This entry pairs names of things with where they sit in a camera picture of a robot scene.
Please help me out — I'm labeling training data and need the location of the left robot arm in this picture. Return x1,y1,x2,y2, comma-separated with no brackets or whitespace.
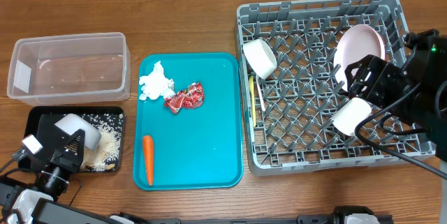
1,114,118,224

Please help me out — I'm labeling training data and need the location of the white cup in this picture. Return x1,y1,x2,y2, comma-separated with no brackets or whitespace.
331,98,372,136

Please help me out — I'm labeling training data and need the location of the green bowl with nuts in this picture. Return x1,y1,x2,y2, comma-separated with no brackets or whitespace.
242,38,277,80

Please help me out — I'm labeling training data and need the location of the pile of nuts and rice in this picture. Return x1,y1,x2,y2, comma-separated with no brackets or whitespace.
80,113,124,172

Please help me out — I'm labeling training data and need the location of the teal plastic tray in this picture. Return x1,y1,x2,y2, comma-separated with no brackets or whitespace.
133,52,244,191

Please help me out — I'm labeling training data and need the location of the clear plastic bin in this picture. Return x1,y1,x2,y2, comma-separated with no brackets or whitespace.
6,32,131,106

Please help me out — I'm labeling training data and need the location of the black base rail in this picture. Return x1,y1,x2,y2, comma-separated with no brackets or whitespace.
111,204,395,224

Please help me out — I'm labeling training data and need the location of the grey dishwasher rack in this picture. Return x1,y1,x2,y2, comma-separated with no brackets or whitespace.
236,0,446,177

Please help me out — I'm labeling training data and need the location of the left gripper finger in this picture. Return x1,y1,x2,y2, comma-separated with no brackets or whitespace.
36,114,70,149
61,129,85,161

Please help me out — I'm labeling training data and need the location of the yellow plastic spoon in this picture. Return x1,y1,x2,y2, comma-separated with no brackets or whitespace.
248,75,257,127

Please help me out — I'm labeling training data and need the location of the white napkin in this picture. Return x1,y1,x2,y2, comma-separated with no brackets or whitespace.
139,61,175,101

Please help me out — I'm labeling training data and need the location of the grey bowl with rice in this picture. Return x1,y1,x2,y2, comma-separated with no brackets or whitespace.
55,114,101,151

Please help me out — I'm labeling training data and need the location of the black plastic tray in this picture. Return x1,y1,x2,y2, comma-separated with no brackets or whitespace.
18,106,125,173

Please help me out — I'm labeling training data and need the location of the pink round plate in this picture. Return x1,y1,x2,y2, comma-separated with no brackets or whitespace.
333,24,385,91

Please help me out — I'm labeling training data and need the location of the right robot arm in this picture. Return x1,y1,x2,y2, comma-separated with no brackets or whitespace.
344,29,446,179

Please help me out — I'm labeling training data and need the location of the red snack wrapper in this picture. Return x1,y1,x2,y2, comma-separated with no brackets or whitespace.
163,82,205,114

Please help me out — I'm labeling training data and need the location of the orange carrot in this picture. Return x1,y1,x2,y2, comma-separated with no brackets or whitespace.
142,135,154,186

